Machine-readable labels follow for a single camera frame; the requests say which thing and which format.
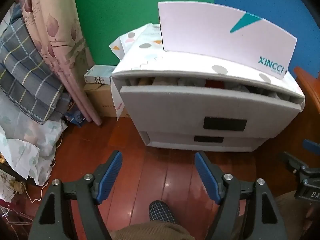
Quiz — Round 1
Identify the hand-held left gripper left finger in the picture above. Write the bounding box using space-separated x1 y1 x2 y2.
29 150 123 240

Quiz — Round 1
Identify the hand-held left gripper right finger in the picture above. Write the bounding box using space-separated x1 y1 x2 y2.
194 151 292 240

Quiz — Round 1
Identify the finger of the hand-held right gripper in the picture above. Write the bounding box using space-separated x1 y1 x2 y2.
278 151 310 173
302 139 320 156

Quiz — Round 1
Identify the grey-fronted wooden drawer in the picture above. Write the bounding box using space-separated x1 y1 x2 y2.
120 76 305 140

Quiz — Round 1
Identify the shallow grey-fronted drawer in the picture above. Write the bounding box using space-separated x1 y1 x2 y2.
147 130 275 153

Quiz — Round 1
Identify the person's right leg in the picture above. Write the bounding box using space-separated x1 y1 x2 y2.
275 191 320 240

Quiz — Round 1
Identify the person's leg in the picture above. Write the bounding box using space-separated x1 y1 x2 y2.
275 191 320 240
112 219 197 240

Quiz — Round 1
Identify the plaid slipper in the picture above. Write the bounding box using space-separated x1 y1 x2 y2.
149 200 178 224

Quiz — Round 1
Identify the orange wooden furniture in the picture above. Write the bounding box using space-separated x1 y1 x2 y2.
294 66 320 140

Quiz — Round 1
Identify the blue plastic bag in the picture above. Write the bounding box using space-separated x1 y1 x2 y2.
64 105 87 128

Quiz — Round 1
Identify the person's left leg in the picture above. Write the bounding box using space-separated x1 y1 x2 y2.
112 219 197 240

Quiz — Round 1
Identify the brown cardboard box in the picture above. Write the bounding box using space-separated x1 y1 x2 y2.
84 82 130 118

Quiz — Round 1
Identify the pale leaf-print sheet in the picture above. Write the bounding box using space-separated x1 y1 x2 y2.
0 97 68 187

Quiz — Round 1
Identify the small light blue box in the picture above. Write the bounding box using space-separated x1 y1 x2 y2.
84 64 116 85

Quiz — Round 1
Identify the dotted white cover sheet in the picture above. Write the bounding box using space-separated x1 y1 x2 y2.
109 23 290 120

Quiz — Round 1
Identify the blue plaid blanket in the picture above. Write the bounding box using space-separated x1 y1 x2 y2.
0 5 73 124

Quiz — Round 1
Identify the white box with teal print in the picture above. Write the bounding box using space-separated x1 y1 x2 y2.
157 1 298 80

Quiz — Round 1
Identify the blue foam mat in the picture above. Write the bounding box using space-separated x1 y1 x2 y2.
209 0 320 78

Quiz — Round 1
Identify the pink floral curtain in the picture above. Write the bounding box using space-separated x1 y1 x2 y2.
15 0 102 127

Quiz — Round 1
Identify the green foam mat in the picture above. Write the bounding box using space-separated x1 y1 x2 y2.
71 0 213 67

